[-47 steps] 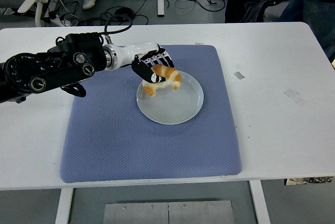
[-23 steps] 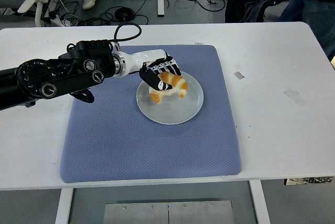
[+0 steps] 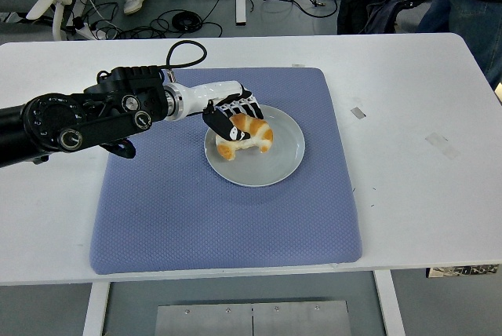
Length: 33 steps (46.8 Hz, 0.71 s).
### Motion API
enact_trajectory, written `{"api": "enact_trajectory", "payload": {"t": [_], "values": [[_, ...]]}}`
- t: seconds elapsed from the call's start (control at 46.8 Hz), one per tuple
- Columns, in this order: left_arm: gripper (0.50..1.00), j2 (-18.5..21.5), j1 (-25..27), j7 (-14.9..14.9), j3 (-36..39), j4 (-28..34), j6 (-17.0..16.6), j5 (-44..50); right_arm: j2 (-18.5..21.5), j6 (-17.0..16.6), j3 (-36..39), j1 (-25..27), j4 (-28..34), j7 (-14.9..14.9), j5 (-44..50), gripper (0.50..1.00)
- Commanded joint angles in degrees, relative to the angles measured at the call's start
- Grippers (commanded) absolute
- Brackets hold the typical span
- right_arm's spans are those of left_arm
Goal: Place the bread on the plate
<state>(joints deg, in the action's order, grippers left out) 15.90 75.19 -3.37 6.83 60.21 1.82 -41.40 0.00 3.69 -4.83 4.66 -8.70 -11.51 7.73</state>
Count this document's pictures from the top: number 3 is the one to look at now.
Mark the small grey tape piece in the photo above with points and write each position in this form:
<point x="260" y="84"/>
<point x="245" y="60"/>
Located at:
<point x="358" y="113"/>

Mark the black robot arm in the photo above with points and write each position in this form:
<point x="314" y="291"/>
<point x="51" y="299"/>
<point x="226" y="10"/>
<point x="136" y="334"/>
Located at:
<point x="51" y="116"/>

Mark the person's leg in jeans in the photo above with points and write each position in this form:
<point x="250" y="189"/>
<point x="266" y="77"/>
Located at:
<point x="466" y="10"/>

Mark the black white printed label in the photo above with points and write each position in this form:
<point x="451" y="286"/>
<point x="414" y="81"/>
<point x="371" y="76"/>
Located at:
<point x="463" y="271"/>

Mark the clear tape piece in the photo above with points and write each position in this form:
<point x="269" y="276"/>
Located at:
<point x="439" y="144"/>

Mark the white table leg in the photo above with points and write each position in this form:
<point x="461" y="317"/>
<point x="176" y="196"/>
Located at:
<point x="96" y="308"/>
<point x="390" y="304"/>

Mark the white round plate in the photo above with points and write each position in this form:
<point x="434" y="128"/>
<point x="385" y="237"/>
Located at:
<point x="266" y="171"/>

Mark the grey chair seat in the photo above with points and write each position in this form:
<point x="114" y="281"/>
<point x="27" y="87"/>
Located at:
<point x="409" y="18"/>

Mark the white power strip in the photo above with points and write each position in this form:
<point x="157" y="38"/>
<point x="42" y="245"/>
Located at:
<point x="84" y="31"/>

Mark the croissant bread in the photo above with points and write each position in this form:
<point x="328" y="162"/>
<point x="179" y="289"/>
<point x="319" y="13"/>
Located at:
<point x="259" y="132"/>

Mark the white chair armrest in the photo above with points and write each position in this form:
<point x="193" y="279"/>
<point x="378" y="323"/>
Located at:
<point x="45" y="1"/>

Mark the blue quilted mat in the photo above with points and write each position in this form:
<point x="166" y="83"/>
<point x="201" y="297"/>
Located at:
<point x="196" y="214"/>

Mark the grey metal plate with screws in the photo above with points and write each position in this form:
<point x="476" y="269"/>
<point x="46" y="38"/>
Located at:
<point x="251" y="320"/>

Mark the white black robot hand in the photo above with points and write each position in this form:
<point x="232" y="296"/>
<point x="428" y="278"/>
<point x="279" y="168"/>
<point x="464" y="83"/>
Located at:
<point x="208" y="94"/>

